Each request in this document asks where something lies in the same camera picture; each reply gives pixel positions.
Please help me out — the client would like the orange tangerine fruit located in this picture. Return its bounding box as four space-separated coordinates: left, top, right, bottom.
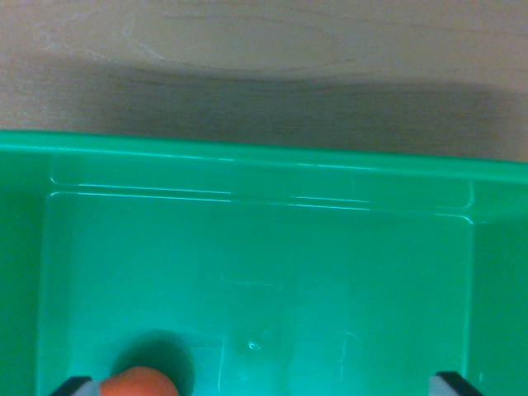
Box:
100 365 180 396

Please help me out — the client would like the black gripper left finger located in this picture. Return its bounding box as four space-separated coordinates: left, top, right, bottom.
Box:
48 375 102 396

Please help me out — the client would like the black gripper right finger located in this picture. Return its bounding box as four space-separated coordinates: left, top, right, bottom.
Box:
428 370 484 396

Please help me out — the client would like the green plastic bin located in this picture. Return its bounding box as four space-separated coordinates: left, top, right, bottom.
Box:
0 130 528 396

